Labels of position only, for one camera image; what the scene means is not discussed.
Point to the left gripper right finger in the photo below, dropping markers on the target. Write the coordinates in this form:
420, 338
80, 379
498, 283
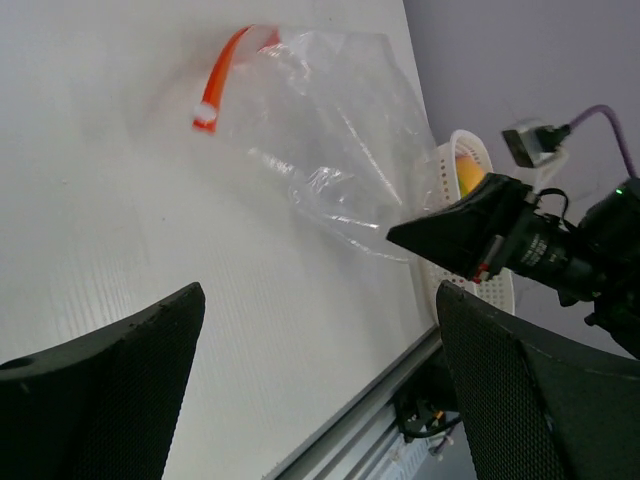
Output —
534, 404

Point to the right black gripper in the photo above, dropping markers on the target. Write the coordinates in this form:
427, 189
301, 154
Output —
499, 226

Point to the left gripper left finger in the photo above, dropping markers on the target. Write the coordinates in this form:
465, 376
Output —
106, 404

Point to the clear zip top bag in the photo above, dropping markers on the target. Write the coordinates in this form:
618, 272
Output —
334, 117

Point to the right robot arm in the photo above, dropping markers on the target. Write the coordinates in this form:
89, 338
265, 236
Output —
611, 228

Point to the yellow green mango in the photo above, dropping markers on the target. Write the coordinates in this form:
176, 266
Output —
469, 174

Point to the white slotted cable duct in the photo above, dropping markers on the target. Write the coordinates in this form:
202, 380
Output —
396, 459

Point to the aluminium mounting rail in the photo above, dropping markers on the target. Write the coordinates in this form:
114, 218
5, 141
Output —
349, 445

